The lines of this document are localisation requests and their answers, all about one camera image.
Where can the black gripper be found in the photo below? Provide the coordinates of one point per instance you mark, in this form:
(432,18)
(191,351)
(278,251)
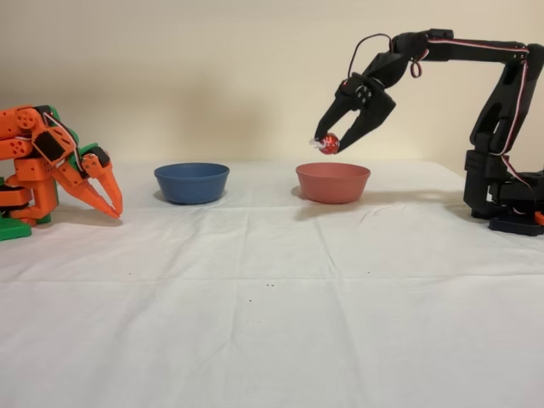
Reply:
(369,107)

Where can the white tablecloth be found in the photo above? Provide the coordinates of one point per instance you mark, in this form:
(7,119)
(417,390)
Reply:
(272,306)

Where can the blue bowl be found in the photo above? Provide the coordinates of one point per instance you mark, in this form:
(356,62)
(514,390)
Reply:
(191,185)

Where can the red candy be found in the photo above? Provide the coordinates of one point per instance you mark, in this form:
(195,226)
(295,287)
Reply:
(330,143)

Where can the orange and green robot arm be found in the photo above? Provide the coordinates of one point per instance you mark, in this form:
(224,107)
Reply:
(30,170)

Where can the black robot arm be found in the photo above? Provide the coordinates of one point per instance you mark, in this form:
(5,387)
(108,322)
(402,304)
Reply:
(501,110)

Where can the red bowl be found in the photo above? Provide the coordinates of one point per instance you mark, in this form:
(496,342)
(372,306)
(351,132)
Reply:
(332,183)

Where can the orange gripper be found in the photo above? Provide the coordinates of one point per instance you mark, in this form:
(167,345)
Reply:
(76,184)

